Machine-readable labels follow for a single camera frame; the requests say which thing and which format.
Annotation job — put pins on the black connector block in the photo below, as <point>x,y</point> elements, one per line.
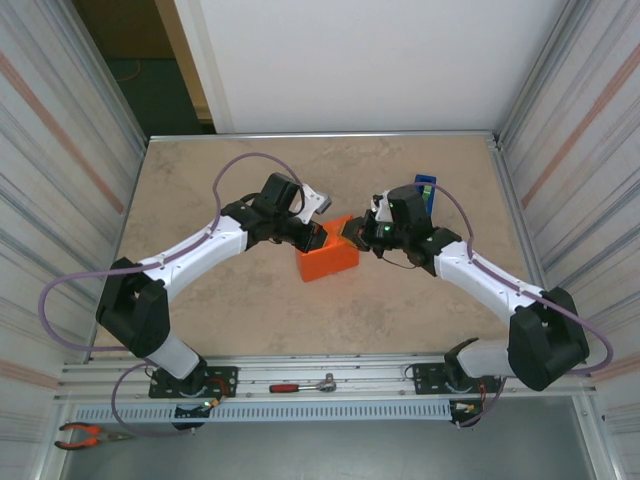
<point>465,410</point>
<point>192,410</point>

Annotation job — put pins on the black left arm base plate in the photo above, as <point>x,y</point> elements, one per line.
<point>225,375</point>

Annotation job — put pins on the thin aluminium frame bar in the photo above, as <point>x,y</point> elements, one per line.
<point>325,135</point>

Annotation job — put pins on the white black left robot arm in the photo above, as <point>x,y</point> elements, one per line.
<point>200,245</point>

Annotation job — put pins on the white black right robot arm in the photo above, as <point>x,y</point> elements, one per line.
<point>480,280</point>

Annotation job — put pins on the wide aluminium mounting rail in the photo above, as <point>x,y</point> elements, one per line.
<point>375,372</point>

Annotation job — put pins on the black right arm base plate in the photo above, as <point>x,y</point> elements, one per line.
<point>425,375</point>

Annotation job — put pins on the blue tape dispenser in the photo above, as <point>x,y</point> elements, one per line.
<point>425,181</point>

